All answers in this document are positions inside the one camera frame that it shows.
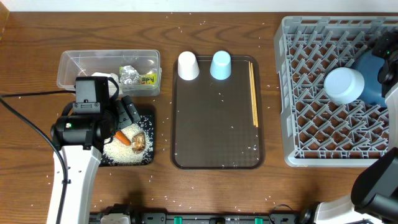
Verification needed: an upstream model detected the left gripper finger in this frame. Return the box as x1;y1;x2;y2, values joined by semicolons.
115;100;132;130
121;96;141;123

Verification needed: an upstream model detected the orange carrot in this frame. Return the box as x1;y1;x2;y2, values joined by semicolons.
114;131;131;146

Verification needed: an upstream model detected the dark blue plate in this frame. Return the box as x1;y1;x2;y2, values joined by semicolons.
351;50;387;108

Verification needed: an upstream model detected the aluminium foil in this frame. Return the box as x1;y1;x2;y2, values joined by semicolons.
119;65;139;85

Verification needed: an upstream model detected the brown food scrap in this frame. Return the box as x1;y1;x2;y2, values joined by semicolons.
132;132;146;154

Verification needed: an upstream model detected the white napkin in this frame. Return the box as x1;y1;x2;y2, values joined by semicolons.
92;72;120;85

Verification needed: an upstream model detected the green yellow snack wrapper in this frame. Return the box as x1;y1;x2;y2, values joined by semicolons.
139;73;157;85

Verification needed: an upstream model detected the light blue bowl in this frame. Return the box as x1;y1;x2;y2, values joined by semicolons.
323;67;364;105

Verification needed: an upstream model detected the white plastic cup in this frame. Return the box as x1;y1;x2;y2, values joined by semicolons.
177;51;200;81

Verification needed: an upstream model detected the light blue plastic cup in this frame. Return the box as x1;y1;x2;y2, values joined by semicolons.
210;50;231;80

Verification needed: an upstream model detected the wooden chopstick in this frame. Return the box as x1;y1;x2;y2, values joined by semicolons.
249;62;258;128
250;62;259;128

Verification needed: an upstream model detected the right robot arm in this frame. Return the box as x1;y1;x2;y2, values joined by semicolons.
299;32;397;224

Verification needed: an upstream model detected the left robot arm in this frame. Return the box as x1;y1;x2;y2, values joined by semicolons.
47;96;145;223

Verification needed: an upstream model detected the grey dishwasher rack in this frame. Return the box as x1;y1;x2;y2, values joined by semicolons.
274;16;397;167

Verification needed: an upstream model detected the black tray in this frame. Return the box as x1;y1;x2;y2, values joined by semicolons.
99;104;156;167

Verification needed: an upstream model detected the clear plastic container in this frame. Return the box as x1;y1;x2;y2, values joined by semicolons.
57;49;162;96

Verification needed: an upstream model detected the pile of rice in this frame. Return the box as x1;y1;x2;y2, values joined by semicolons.
103;119;154;166

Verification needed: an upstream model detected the dark brown serving tray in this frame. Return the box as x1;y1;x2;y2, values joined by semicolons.
170;55;265;170

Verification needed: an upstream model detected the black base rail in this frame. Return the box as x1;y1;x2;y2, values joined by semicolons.
90;203;315;224

